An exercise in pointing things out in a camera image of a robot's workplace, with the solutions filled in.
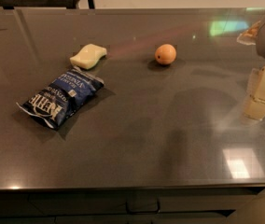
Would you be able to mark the orange fruit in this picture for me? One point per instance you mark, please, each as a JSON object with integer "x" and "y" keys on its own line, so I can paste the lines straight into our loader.
{"x": 165, "y": 54}

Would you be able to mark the blue kettle chips bag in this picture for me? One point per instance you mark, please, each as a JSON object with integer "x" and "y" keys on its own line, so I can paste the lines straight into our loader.
{"x": 62, "y": 98}

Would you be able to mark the black drawer handle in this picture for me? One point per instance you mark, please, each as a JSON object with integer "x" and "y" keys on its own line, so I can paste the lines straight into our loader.
{"x": 142, "y": 207}

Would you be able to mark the yellow sponge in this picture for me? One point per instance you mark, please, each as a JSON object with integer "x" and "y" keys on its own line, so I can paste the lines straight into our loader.
{"x": 88, "y": 56}

